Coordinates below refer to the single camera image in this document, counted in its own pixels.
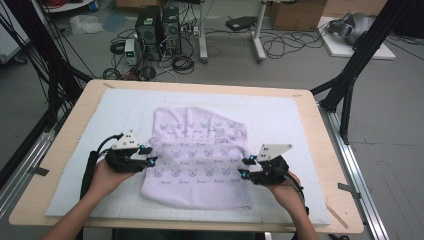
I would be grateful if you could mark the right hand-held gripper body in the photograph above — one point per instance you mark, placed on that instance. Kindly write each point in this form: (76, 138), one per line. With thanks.
(271, 171)

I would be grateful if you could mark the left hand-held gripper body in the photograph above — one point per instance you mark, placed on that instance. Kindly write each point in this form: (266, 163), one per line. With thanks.
(125, 160)

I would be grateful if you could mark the lilac printed fleece cloth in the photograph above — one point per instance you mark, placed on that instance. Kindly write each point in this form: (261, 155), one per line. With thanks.
(200, 180)

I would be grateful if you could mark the person's left hand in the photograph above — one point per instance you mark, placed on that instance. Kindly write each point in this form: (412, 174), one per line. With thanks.
(105, 180)

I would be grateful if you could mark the person's right hand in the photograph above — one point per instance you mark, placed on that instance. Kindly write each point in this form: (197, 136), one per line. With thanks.
(290, 195)

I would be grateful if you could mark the white gridded foam mat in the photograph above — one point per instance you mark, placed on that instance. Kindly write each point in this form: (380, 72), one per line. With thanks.
(110, 110)

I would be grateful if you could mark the thin wooden stick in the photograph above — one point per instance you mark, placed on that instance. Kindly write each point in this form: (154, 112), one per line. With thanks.
(336, 213)

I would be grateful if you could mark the white power supply box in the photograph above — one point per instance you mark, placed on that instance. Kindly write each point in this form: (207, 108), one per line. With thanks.
(130, 51)

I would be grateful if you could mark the black computer tower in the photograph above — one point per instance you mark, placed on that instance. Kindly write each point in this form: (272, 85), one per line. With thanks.
(171, 30)
(148, 30)

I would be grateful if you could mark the white desk leg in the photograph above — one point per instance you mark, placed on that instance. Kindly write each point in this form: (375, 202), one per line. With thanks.
(258, 36)
(202, 33)

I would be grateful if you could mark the white power strip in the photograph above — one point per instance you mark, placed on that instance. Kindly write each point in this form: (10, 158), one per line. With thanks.
(190, 30)

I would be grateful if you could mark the blue sheet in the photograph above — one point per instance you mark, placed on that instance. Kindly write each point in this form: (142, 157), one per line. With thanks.
(115, 21)

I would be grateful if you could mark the black flat device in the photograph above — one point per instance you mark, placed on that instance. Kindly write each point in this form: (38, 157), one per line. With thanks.
(240, 23)

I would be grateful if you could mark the clear plastic bag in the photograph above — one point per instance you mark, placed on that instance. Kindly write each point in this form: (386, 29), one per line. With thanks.
(86, 24)

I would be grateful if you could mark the brown cardboard box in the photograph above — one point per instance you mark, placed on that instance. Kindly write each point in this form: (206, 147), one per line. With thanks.
(296, 15)

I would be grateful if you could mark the white floor board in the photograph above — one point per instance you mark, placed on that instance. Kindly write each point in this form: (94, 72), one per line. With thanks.
(373, 51)

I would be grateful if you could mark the white round table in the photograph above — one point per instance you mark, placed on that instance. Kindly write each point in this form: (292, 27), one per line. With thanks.
(66, 6)

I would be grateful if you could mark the grey headset device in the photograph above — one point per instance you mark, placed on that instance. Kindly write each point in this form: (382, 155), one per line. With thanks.
(353, 26)

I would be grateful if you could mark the aluminium rail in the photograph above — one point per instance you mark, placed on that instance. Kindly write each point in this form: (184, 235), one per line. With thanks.
(356, 173)
(23, 173)

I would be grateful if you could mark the black metal frame stand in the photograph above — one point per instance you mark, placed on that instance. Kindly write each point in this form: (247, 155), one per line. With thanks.
(56, 66)
(353, 63)

